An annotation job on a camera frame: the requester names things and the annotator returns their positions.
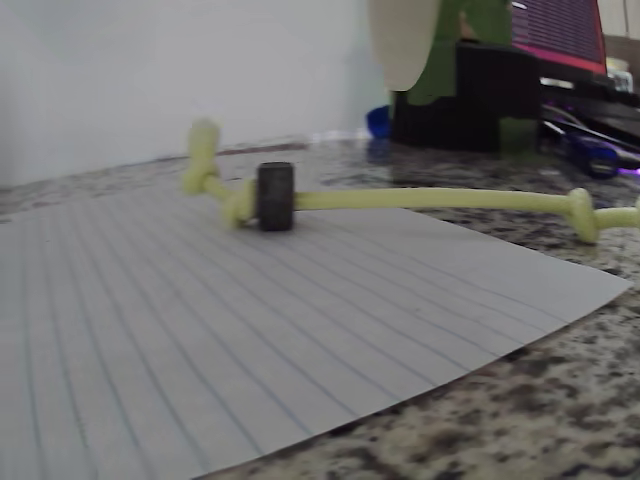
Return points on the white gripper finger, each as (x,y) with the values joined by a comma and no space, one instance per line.
(402,40)

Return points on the black hex nut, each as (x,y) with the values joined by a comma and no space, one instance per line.
(276,197)

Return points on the blue tape piece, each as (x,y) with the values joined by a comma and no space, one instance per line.
(379,121)

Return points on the green and black stand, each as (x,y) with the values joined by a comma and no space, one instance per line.
(480,90)

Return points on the blue plastic piece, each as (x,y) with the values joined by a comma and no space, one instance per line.
(595,157)

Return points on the white foam board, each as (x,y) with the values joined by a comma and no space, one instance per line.
(150,75)

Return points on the lined paper sheet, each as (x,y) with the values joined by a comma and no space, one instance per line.
(200,325)

